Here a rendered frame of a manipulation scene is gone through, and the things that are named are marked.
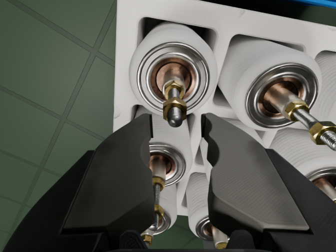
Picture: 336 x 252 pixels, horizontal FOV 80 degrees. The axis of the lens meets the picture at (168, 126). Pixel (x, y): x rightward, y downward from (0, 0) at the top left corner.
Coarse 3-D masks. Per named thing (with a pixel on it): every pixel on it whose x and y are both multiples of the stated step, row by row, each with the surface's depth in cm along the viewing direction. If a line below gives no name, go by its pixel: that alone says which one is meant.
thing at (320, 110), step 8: (320, 56) 29; (328, 56) 28; (320, 64) 28; (328, 64) 27; (328, 72) 26; (328, 80) 25; (328, 88) 25; (320, 96) 25; (328, 96) 24; (320, 104) 25; (328, 104) 24; (312, 112) 27; (320, 112) 26; (328, 112) 24; (320, 120) 26; (328, 120) 24
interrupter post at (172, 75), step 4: (168, 72) 20; (172, 72) 20; (176, 72) 20; (164, 76) 20; (168, 76) 19; (172, 76) 18; (176, 76) 19; (180, 76) 19; (164, 80) 19; (168, 80) 18; (172, 80) 18; (176, 80) 18; (180, 80) 18; (164, 84) 18; (184, 84) 19; (184, 88) 18; (184, 92) 19
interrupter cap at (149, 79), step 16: (160, 48) 19; (176, 48) 19; (192, 48) 19; (144, 64) 20; (160, 64) 20; (176, 64) 20; (192, 64) 20; (144, 80) 21; (160, 80) 21; (192, 80) 21; (208, 80) 21; (144, 96) 22; (160, 96) 22; (192, 96) 22
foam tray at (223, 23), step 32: (128, 0) 24; (160, 0) 24; (192, 0) 24; (128, 32) 25; (224, 32) 25; (256, 32) 25; (288, 32) 25; (320, 32) 25; (128, 64) 27; (128, 96) 30; (224, 96) 34; (192, 128) 33
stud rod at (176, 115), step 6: (174, 90) 17; (168, 96) 17; (174, 108) 14; (168, 114) 14; (174, 114) 13; (180, 114) 14; (168, 120) 13; (174, 120) 13; (180, 120) 13; (174, 126) 14
